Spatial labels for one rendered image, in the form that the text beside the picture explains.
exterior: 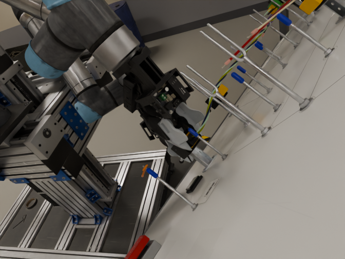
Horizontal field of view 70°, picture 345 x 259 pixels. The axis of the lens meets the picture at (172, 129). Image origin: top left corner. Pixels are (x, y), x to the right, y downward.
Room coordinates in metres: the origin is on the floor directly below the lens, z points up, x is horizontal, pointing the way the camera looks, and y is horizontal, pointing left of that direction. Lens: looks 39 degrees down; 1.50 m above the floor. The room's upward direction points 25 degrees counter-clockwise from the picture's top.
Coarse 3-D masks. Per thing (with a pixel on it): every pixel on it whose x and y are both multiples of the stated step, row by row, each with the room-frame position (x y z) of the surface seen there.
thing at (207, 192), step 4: (216, 180) 0.24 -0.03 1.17; (208, 184) 0.26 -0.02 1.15; (212, 184) 0.24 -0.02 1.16; (216, 184) 0.23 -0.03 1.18; (208, 188) 0.24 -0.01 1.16; (212, 188) 0.23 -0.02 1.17; (204, 192) 0.24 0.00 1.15; (208, 192) 0.23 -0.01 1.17; (204, 196) 0.23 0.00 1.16; (208, 196) 0.21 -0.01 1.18; (200, 200) 0.23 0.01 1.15; (204, 200) 0.21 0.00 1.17
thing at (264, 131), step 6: (186, 66) 0.31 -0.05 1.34; (180, 72) 0.30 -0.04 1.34; (198, 72) 0.30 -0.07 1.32; (186, 78) 0.29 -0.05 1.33; (204, 78) 0.29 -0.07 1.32; (198, 84) 0.28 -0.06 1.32; (210, 84) 0.28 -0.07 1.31; (204, 90) 0.28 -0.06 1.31; (216, 90) 0.28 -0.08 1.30; (210, 96) 0.27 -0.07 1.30; (216, 96) 0.27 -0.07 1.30; (222, 96) 0.27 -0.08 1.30; (228, 102) 0.26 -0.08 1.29; (234, 108) 0.25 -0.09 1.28; (240, 114) 0.25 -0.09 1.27; (246, 114) 0.24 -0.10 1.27; (252, 120) 0.23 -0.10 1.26; (258, 126) 0.23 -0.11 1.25; (270, 126) 0.22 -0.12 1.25; (264, 132) 0.22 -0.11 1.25
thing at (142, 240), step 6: (138, 240) 0.24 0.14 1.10; (144, 240) 0.23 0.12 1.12; (138, 246) 0.22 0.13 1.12; (144, 246) 0.22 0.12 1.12; (132, 252) 0.22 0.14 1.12; (138, 252) 0.21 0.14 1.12; (144, 252) 0.22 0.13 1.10; (126, 258) 0.22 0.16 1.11; (132, 258) 0.21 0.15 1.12; (138, 258) 0.21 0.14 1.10
